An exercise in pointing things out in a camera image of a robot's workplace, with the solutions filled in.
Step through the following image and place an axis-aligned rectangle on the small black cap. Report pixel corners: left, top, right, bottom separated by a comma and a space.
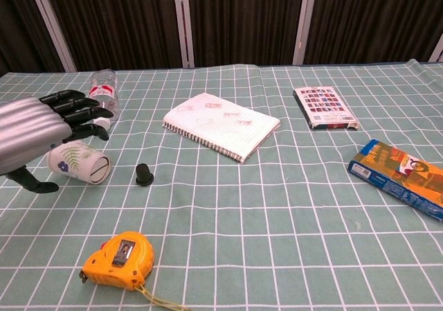
135, 163, 154, 187

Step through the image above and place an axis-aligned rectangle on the white floral paper cup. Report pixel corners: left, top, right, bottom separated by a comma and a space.
46, 139, 112, 186

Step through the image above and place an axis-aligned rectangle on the green grid tablecloth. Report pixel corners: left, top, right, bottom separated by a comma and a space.
0, 58, 443, 311

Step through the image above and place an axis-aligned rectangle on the clear plastic water bottle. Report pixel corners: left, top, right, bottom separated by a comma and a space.
86, 69, 120, 132

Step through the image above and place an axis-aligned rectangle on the yellow tape measure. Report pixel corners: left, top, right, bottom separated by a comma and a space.
80, 231, 191, 311

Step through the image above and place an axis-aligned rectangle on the orange blue cardboard box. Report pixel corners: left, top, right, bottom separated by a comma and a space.
347, 138, 443, 223

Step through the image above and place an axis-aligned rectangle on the black partition panel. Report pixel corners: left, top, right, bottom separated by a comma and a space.
0, 0, 66, 78
303, 0, 443, 65
186, 0, 306, 68
40, 0, 183, 72

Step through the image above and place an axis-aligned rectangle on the white spiral notebook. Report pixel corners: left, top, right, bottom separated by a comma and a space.
162, 92, 282, 166

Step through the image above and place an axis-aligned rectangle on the small patterned book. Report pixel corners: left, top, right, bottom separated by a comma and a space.
293, 86, 360, 131

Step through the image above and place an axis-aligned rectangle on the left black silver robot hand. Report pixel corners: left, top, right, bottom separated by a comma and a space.
0, 89, 115, 193

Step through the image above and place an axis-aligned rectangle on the white partition frame post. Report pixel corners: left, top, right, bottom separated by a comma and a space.
428, 35, 443, 63
172, 0, 195, 68
292, 0, 318, 66
26, 0, 78, 72

